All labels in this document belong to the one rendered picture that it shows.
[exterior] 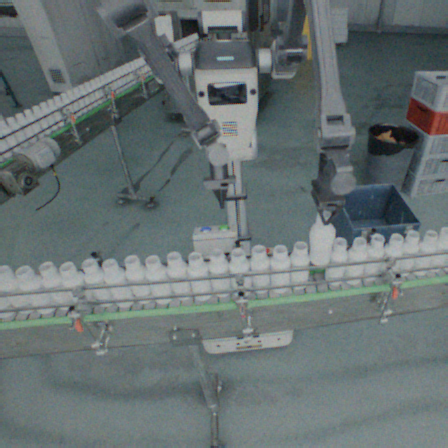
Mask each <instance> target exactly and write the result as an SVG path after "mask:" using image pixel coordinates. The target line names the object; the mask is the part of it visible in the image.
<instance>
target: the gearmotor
mask: <svg viewBox="0 0 448 448"><path fill-rule="evenodd" d="M60 154H61V149H60V147H59V145H58V144H57V143H56V142H55V140H53V139H52V138H50V137H49V138H47V137H44V138H41V139H39V140H38V141H37V142H35V143H33V144H30V145H28V146H27V147H25V148H23V149H21V150H19V151H17V152H16V153H14V155H13V161H12V162H10V163H8V164H6V165H5V166H4V167H2V168H0V180H1V182H2V183H3V185H4V189H5V190H6V191H7V192H8V194H9V195H11V196H12V197H15V196H16V194H22V195H23V196H25V195H26V194H27V193H29V192H31V191H32V190H34V189H35V188H37V187H38V186H40V183H39V181H38V179H37V177H36V176H35V174H34V173H35V172H36V171H37V170H39V169H41V168H47V167H48V166H50V167H51V168H52V170H53V173H54V175H55V177H56V179H57V184H58V190H57V192H56V195H57V194H58V192H59V190H60V184H59V181H58V176H57V174H56V172H55V170H54V168H53V166H54V165H53V164H52V163H53V162H55V161H56V157H58V156H59V155H60ZM56 195H55V196H54V197H53V198H52V199H51V200H49V201H48V202H47V203H46V204H44V205H43V206H41V207H39V208H38V209H36V211H38V210H39V209H41V208H42V207H44V206H46V205H47V204H48V203H49V202H51V201H52V200H53V199H54V198H55V197H56Z"/></svg>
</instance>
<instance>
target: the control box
mask: <svg viewBox="0 0 448 448"><path fill-rule="evenodd" d="M227 226H228V228H227V229H219V227H220V226H210V230H208V231H201V228H202V227H197V228H195V230H194V233H193V244H194V251H195V252H199V253H200V254H204V255H210V252H211V250H212V249H214V248H218V249H220V250H221V251H223V253H224V255H225V256H226V257H229V255H230V253H232V252H233V246H235V241H236V240H238V235H237V225H236V224H235V225H227Z"/></svg>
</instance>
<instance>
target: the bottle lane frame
mask: <svg viewBox="0 0 448 448"><path fill-rule="evenodd" d="M435 274H436V273H435ZM445 274H446V273H445ZM415 277H416V276H415ZM425 277H426V276H425ZM405 280H406V281H405V282H402V284H401V287H400V289H401V291H402V293H403V296H399V294H397V296H396V298H394V299H393V298H392V301H391V304H390V306H389V308H390V310H391V311H392V313H391V315H389V317H392V316H400V315H404V314H407V313H415V312H423V311H430V310H437V309H438V308H444V307H448V275H447V274H446V276H441V277H439V276H438V275H437V274H436V277H432V278H428V277H426V279H423V280H418V279H417V277H416V280H415V281H407V279H406V278H405ZM373 283H374V282H373ZM362 285H363V283H362ZM351 287H352V288H351V289H344V290H343V289H342V288H341V286H340V290H335V291H331V290H330V288H329V287H328V288H329V291H328V292H326V293H318V291H317V289H316V294H307V293H306V291H304V293H305V294H304V295H299V296H295V294H294V292H293V296H290V297H282V295H281V294H280V297H279V298H270V296H269V294H268V299H262V300H258V298H257V296H256V300H253V301H249V307H246V310H252V314H253V316H251V317H252V318H253V323H252V324H251V328H252V330H253V331H251V335H257V334H264V333H272V332H280V331H289V330H297V329H305V328H313V327H321V326H329V325H337V324H345V323H352V322H360V321H365V320H368V319H376V318H379V316H381V307H380V303H381V301H383V300H384V299H383V297H384V294H385V292H390V290H391V288H390V286H389V284H388V283H386V282H385V284H382V285H380V286H376V285H375V283H374V286H371V287H365V286H364V285H363V287H362V288H353V286H352V285H351ZM106 310H107V308H106ZM106 310H105V312H103V313H97V314H94V313H93V312H94V309H93V311H92V313H91V314H89V315H85V318H84V319H83V321H84V322H85V324H86V325H87V327H88V328H89V330H90V331H91V333H92V334H93V336H94V337H95V339H96V340H99V339H100V333H101V331H102V330H101V329H100V327H99V326H98V323H102V322H104V323H105V325H106V326H107V329H105V331H109V332H110V333H111V335H112V337H110V338H109V340H108V343H107V347H106V348H107V349H111V348H118V347H122V348H126V347H133V346H141V345H143V346H148V345H156V344H163V343H166V344H170V343H171V342H170V339H169V337H168V334H169V333H170V332H171V331H173V330H174V331H177V330H178V331H180V330H188V329H195V330H197V331H199V334H200V338H201V340H209V339H217V338H233V337H241V336H243V328H242V319H241V310H240V307H236V304H235V301H234V302H233V301H232V297H231V298H230V302H225V303H220V300H219V299H218V303H216V304H207V300H206V302H205V305H198V306H195V305H194V301H193V304H192V305H189V306H183V304H182V302H181V305H180V307H172V308H170V306H169V304H168V306H167V308H163V309H158V307H157V306H156V307H155V308H154V309H147V310H145V309H144V305H143V307H142V310H139V311H132V306H131V308H130V310H129V311H122V312H120V311H119V308H118V310H117V312H113V313H107V312H106ZM68 313H69V311H68ZM68 313H67V315H66V316H64V317H55V314H56V313H55V314H54V316H53V318H52V317H48V318H43V317H42V316H43V314H42V316H41V317H40V318H39V319H32V320H29V317H28V318H27V319H26V320H24V321H16V320H15V319H14V320H13V321H7V322H1V319H2V318H1V319H0V360H1V359H9V358H17V357H18V358H24V357H32V356H39V355H46V354H54V353H55V354H61V353H68V352H75V351H80V352H83V351H89V350H95V348H92V343H91V342H90V341H89V339H88V338H87V336H86V335H85V334H84V332H78V331H77V329H76V327H75V329H74V331H70V330H69V328H70V325H71V323H72V321H71V320H70V319H69V317H68Z"/></svg>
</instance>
